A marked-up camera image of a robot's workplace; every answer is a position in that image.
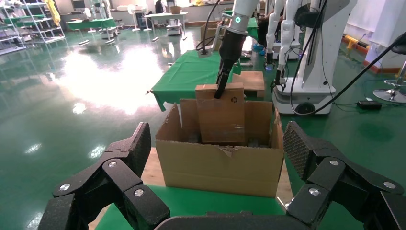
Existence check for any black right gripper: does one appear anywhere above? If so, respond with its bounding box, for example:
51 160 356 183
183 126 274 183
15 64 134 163
214 29 248 100

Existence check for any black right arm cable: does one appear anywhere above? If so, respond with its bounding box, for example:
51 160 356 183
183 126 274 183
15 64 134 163
195 0 223 55

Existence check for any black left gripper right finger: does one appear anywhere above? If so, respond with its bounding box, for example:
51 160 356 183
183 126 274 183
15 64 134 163
282 121 406 230

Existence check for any small brown cardboard box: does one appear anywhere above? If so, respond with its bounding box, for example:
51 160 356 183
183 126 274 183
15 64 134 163
195 82 247 147

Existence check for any black power adapter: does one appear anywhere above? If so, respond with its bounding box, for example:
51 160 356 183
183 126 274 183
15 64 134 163
358 100 383 111

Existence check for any chrome base stool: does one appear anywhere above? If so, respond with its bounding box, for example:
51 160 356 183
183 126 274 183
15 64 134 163
372 40 406 104

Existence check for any large open cardboard carton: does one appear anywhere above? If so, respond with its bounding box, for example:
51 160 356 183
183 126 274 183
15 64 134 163
155 98 285 199

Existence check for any thick black cable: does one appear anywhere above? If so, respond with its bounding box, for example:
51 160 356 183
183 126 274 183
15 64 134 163
290 32 406 116

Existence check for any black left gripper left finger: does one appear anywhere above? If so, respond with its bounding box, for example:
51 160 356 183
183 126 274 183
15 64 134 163
38 122 170 230

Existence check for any yellow garment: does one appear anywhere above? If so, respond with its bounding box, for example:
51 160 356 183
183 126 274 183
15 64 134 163
44 0 61 28

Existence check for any white table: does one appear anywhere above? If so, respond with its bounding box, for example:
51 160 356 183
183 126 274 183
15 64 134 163
144 11 190 33

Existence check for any green covered table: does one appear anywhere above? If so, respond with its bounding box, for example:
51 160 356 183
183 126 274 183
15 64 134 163
66 18 117 33

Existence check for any white standing fan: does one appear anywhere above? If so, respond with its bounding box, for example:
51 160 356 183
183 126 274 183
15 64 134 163
126 3 142 33

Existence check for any white wheeled robot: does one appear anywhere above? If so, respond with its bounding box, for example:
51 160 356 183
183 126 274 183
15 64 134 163
265 0 359 115

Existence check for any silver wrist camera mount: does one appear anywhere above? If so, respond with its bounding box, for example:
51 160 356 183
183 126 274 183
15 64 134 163
198 25 229 60

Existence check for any white storage rack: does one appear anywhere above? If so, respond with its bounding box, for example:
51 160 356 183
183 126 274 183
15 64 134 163
0 0 66 57

